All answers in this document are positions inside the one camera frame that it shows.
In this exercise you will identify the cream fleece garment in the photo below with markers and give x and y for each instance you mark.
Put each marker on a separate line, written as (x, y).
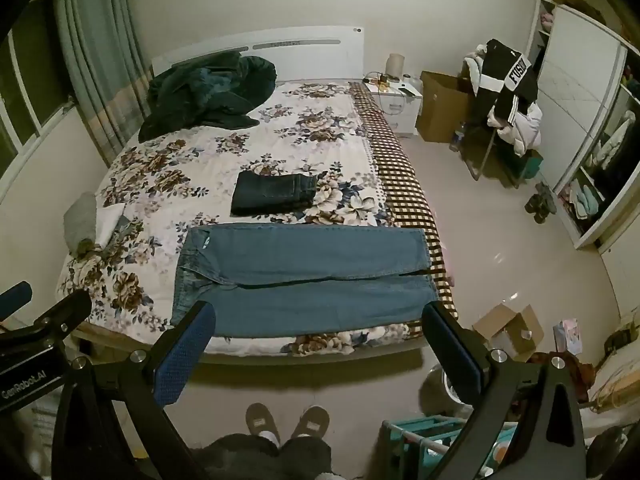
(472, 65)

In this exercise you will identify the white framed window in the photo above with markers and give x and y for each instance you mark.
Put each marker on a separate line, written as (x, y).
(25, 100)

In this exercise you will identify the dark metal chair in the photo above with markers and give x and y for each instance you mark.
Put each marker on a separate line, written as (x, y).
(482, 150)

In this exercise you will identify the green storage box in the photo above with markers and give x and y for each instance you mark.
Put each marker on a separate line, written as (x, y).
(534, 162)

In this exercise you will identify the brown checked blanket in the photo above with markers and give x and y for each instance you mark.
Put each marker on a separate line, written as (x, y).
(400, 185)

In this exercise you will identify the small white jar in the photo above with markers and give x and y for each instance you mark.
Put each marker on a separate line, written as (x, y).
(407, 80)

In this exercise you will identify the white puffy jacket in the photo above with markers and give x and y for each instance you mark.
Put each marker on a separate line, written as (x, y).
(525, 127)

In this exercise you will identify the large closed cardboard box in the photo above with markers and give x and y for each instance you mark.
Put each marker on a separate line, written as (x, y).
(440, 107)

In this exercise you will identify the pair of dark shoes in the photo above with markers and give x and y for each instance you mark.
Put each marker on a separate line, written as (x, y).
(540, 202)

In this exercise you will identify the person's dark fleece pants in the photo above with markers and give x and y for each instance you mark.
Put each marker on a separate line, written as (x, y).
(260, 460)

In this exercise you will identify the person's left slipper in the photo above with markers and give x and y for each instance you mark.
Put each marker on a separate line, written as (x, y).
(261, 420)

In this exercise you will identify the white folded cloth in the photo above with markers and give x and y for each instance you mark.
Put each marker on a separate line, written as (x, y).
(107, 222)

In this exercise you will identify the teal striped curtain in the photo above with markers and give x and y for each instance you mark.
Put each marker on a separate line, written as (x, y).
(95, 50)

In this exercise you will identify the beige table lamp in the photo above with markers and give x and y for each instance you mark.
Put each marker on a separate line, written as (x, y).
(394, 66)

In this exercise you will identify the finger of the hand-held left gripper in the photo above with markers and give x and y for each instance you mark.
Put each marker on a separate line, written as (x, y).
(62, 312)
(15, 296)

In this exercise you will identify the teal storage rack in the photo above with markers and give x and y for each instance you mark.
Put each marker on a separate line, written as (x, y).
(415, 440)

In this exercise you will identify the white wardrobe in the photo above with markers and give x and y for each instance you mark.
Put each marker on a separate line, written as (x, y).
(580, 85)

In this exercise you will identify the small open cardboard box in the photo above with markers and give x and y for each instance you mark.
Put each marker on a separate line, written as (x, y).
(505, 332)

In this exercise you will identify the bed with floral sheet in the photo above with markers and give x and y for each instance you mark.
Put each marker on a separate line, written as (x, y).
(280, 125)

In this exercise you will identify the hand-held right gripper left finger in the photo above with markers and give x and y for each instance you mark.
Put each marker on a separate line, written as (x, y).
(184, 357)

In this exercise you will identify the dark folded jeans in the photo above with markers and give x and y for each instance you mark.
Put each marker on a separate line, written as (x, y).
(272, 192)

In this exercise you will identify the person's slipper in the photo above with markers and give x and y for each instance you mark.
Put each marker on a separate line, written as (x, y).
(310, 421)
(261, 420)

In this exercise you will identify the dark green fleece blanket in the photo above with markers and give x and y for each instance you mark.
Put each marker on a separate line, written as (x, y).
(200, 95)

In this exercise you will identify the white nightstand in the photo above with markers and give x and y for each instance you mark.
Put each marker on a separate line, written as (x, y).
(400, 107)

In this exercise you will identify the person's right slipper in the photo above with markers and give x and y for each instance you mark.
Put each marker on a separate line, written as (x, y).
(310, 421)

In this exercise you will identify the grey folded cloth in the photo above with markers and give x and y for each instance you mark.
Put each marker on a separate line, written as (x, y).
(81, 220)

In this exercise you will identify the pastel printed box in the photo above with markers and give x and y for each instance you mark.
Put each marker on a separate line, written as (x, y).
(567, 335)

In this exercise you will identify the light blue jeans pants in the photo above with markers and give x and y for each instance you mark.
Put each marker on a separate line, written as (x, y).
(325, 260)

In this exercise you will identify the black and white jacket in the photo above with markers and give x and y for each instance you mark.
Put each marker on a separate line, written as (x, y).
(505, 72)

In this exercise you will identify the plastic water bottle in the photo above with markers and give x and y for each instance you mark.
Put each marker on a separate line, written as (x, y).
(457, 137)

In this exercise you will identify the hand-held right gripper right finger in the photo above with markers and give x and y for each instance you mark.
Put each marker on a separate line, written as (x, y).
(456, 357)

